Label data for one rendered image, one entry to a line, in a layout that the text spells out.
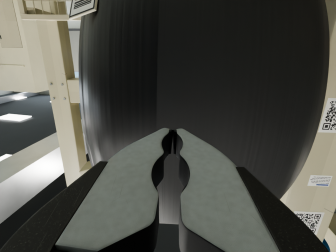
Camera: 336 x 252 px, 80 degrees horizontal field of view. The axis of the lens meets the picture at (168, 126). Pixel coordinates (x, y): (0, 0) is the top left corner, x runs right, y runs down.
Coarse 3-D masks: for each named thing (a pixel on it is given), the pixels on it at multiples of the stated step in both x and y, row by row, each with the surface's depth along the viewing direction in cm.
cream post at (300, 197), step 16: (320, 144) 45; (320, 160) 46; (304, 176) 48; (288, 192) 50; (304, 192) 49; (320, 192) 49; (304, 208) 51; (320, 208) 50; (320, 224) 52; (320, 240) 54
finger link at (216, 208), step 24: (192, 144) 10; (192, 168) 9; (216, 168) 9; (192, 192) 7; (216, 192) 7; (240, 192) 7; (192, 216) 6; (216, 216) 6; (240, 216) 6; (192, 240) 6; (216, 240) 6; (240, 240) 6; (264, 240) 6
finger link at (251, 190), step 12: (240, 168) 9; (252, 180) 8; (252, 192) 7; (264, 192) 7; (264, 204) 7; (276, 204) 7; (264, 216) 7; (276, 216) 7; (288, 216) 7; (276, 228) 6; (288, 228) 6; (300, 228) 6; (276, 240) 6; (288, 240) 6; (300, 240) 6; (312, 240) 6
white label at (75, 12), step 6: (72, 0) 24; (78, 0) 23; (84, 0) 23; (90, 0) 22; (96, 0) 22; (72, 6) 23; (78, 6) 23; (84, 6) 22; (90, 6) 22; (96, 6) 22; (72, 12) 23; (78, 12) 23; (84, 12) 22; (90, 12) 22; (72, 18) 23
